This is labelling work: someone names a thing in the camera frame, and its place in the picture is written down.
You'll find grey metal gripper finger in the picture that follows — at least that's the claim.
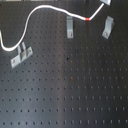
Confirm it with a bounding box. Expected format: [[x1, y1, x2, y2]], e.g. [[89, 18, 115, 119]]
[[100, 0, 111, 6]]

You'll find white cable with red band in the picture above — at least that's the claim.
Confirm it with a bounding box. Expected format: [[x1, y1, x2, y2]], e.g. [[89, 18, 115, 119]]
[[0, 3, 106, 53]]

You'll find grey metal clip bracket right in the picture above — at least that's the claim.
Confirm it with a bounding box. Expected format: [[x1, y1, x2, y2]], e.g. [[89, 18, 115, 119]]
[[102, 16, 114, 39]]

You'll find grey metal clip bracket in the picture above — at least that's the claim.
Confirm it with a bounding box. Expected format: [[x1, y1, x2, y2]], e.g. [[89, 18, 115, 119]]
[[66, 16, 73, 39], [102, 16, 114, 39], [10, 43, 33, 68]]

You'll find grey metal clip bracket middle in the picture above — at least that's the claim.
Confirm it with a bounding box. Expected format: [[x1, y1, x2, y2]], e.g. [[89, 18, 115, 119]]
[[66, 16, 73, 39]]

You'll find grey metal clip bracket left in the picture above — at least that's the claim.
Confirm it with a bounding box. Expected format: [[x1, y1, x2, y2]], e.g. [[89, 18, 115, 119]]
[[10, 43, 33, 68]]

